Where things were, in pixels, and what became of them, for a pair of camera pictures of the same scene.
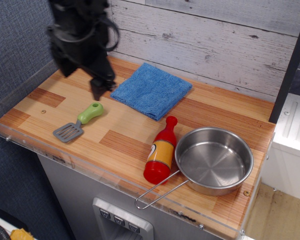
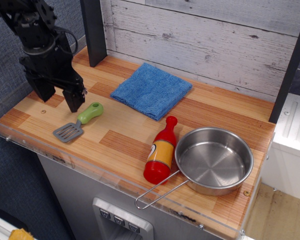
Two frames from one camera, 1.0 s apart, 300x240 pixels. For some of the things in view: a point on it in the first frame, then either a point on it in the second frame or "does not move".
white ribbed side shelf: [286, 167] does not move
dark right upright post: [292, 66] does not move
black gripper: [84, 44] → [53, 60]
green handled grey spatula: [74, 130] does not move
